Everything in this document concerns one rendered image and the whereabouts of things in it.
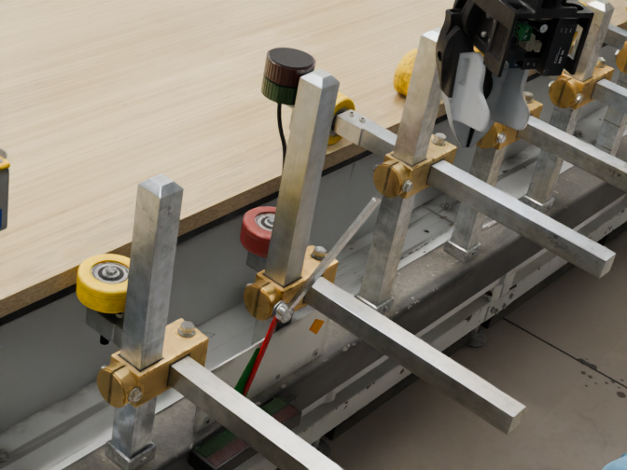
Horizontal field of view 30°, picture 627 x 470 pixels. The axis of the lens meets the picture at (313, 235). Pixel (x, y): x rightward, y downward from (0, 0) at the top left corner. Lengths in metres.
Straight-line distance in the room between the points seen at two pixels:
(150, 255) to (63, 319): 0.34
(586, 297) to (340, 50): 1.41
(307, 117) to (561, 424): 1.59
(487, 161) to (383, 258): 0.26
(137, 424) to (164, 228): 0.28
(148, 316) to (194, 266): 0.43
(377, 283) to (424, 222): 0.46
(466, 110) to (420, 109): 0.66
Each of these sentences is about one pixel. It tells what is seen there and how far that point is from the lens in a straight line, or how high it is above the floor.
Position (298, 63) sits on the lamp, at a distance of 1.40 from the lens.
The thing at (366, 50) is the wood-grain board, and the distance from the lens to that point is 2.14.
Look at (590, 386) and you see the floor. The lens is 2.99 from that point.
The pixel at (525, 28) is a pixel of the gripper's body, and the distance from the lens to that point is 0.89.
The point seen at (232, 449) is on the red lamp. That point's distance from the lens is 1.52.
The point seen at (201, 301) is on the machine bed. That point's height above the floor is 0.67.
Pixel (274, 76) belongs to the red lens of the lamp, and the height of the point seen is 1.15.
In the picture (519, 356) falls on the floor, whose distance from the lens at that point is 3.00.
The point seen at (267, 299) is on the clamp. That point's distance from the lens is 1.51.
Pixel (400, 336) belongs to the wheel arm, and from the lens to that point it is 1.50.
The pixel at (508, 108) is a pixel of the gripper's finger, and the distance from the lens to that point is 0.97.
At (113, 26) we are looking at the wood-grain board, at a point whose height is 0.90.
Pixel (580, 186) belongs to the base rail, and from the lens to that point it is 2.31.
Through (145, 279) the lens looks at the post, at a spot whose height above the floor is 0.99.
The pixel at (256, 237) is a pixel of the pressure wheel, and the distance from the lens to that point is 1.55.
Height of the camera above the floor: 1.76
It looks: 33 degrees down
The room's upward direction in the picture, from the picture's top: 12 degrees clockwise
